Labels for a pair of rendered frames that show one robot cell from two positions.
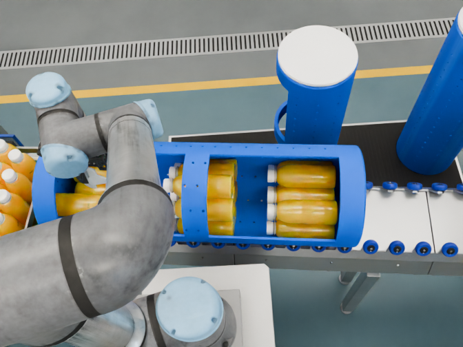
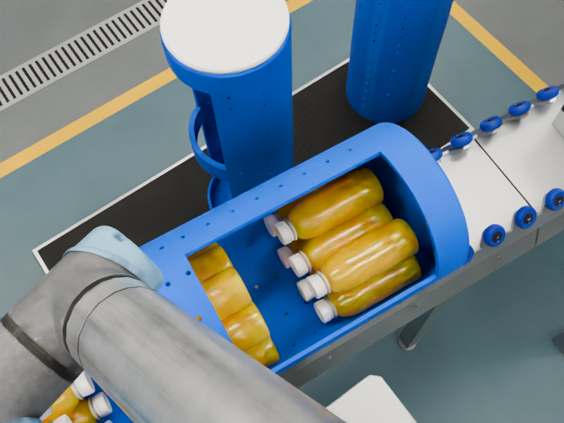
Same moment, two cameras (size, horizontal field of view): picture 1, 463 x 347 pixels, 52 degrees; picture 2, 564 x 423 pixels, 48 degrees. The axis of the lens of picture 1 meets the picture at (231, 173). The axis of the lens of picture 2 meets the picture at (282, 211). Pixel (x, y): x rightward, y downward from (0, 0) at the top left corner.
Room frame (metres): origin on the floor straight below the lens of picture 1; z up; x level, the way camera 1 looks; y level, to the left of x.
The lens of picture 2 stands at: (0.28, 0.14, 2.08)
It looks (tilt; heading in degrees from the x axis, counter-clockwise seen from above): 65 degrees down; 323
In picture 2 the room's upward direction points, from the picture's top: 3 degrees counter-clockwise
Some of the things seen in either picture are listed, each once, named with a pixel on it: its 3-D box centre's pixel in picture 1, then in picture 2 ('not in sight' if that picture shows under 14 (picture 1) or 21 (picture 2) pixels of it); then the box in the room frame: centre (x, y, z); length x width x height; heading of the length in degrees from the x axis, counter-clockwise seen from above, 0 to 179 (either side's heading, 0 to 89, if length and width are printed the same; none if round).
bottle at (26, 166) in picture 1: (28, 169); not in sight; (0.82, 0.66, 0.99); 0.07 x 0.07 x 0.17
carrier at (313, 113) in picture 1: (306, 125); (241, 132); (1.11, -0.35, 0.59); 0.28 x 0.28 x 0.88
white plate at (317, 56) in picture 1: (317, 54); (224, 20); (1.11, -0.35, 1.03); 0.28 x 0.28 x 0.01
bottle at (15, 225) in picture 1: (10, 229); not in sight; (0.61, 0.70, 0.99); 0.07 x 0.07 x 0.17
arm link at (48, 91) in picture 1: (55, 103); not in sight; (0.58, 0.32, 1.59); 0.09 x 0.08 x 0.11; 11
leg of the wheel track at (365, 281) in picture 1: (357, 291); (424, 315); (0.43, -0.46, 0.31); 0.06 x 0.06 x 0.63; 80
